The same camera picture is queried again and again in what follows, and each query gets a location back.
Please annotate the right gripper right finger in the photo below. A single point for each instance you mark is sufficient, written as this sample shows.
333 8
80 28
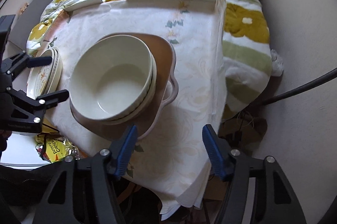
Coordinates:
234 167

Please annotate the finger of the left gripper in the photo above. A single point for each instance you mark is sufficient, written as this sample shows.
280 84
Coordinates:
29 61
39 102

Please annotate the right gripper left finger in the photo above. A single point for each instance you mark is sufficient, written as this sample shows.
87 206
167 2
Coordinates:
108 166

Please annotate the cream smooth bowl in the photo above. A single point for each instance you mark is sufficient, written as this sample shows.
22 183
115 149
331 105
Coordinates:
111 78

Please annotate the brown tray with handle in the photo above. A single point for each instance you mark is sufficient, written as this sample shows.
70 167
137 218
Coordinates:
165 92

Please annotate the white ribbed bowl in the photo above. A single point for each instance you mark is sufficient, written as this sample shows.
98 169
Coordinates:
146 101

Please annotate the left human hand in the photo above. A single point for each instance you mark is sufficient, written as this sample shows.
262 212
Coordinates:
4 135

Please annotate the white duck print plate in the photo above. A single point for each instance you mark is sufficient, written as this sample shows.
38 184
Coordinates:
45 79

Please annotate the grey padded headboard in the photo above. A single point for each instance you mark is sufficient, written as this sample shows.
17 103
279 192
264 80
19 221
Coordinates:
26 22

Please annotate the yellow snack bag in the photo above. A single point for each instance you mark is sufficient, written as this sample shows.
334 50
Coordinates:
53 148

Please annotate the cream floral tablecloth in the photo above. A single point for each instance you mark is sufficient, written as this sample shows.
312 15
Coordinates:
185 38

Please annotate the floral striped quilt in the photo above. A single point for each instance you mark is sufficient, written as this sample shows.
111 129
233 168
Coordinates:
245 43

